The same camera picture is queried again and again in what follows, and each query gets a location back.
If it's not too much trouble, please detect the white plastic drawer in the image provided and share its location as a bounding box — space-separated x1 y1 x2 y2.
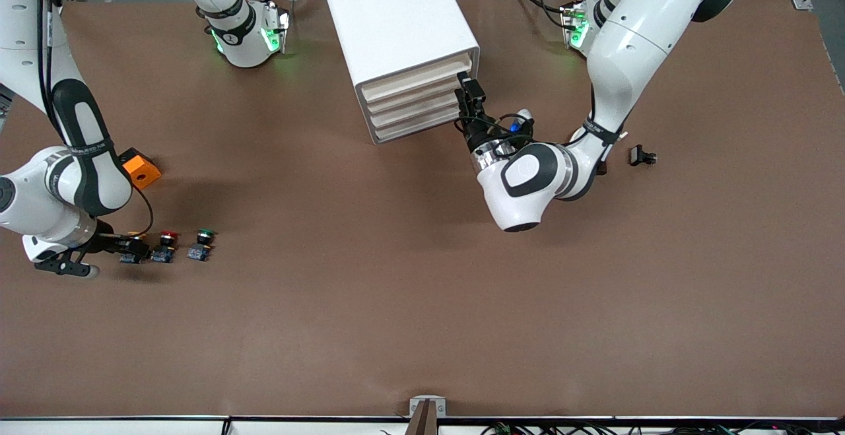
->
360 54 475 102
373 106 463 144
368 90 467 130
364 72 471 117

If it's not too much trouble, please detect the red push button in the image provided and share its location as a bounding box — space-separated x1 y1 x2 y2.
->
151 230 180 264

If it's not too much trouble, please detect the green push button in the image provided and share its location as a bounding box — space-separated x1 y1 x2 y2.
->
187 228 217 262

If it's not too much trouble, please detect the white drawer cabinet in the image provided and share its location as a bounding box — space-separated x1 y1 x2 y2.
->
320 0 481 145

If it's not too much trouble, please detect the orange block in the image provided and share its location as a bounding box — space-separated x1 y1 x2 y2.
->
119 148 162 190

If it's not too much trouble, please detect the black left arm base cable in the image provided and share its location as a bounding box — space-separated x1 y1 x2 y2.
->
512 0 608 30

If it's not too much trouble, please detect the white table edge rail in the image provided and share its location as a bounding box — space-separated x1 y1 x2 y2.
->
0 417 845 435

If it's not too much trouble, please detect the grey bracket with brown post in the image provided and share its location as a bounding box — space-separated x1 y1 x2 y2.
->
409 395 446 435

